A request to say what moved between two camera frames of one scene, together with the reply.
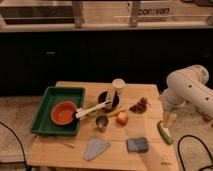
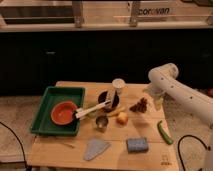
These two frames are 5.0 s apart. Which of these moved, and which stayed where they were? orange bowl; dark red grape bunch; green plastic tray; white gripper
Moved: white gripper
Stayed: orange bowl; dark red grape bunch; green plastic tray
